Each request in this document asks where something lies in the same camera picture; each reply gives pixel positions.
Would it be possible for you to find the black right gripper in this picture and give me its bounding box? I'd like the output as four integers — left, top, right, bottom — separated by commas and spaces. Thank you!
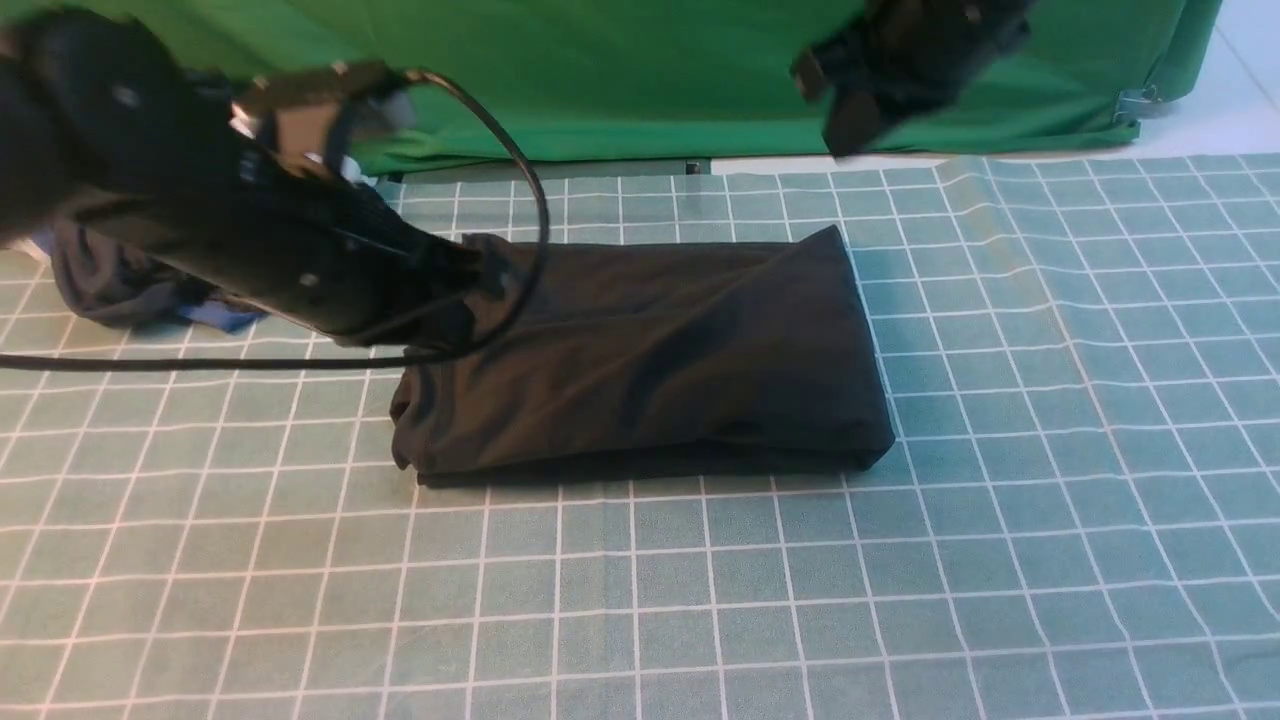
791, 1, 1034, 156

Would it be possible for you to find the black camera cable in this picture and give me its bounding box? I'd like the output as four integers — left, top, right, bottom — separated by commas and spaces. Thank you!
0, 68, 550, 373

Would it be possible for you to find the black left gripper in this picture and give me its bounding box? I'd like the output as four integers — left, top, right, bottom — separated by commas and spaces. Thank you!
70, 170, 513, 346

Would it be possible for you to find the dark gray long-sleeve shirt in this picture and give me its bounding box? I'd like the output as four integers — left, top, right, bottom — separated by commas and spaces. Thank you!
389, 225, 896, 487

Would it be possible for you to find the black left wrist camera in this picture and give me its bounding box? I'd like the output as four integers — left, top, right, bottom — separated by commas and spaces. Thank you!
230, 60, 416, 184

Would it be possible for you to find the metal binder clip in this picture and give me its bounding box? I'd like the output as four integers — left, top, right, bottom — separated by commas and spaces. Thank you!
1114, 85, 1167, 126

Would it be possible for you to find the green backdrop cloth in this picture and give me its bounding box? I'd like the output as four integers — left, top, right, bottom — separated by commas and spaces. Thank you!
88, 1, 1221, 161

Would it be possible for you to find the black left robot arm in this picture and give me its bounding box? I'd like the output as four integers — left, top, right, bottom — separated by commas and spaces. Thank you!
3, 6, 509, 350

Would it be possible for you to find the dark gray crumpled garment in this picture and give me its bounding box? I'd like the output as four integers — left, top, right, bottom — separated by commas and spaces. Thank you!
33, 222, 216, 331

